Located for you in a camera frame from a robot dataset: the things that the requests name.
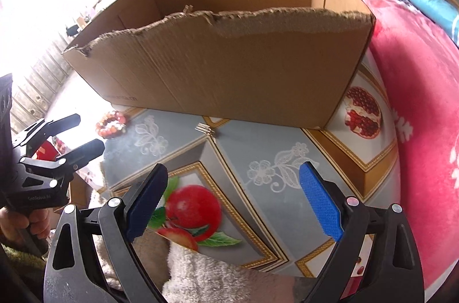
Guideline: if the grey drawer cabinet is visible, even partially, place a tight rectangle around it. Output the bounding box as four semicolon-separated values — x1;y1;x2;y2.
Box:
11;41;71;126

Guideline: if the person's left hand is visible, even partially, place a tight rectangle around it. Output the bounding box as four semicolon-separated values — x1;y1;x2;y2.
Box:
0;208;49;242

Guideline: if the fruit print tablecloth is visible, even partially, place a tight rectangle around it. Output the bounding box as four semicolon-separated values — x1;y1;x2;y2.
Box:
45;52;402;300

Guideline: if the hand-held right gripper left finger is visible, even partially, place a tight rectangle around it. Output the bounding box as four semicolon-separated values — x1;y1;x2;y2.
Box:
43;163;169;303

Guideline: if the brown cardboard box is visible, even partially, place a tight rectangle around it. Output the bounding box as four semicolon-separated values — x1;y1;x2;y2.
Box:
62;0;376;130

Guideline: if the pink orange bead bracelet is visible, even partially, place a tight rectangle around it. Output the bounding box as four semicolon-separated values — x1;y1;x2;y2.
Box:
96;111;128;139

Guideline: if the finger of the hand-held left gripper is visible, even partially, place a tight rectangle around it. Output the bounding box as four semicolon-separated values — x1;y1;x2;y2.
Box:
12;114;81;156
20;139;106;189

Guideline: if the person's left forearm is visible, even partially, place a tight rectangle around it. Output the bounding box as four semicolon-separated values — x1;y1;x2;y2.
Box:
0;239;47;275

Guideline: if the pink floral blanket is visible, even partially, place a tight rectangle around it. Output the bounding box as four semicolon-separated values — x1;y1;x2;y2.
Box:
316;0;459;303

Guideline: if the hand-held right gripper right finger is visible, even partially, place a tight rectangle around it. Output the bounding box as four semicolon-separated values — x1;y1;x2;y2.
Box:
299;161;424;303

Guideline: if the white fleece clothing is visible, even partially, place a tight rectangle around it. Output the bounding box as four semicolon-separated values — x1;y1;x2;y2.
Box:
91;188;295;303

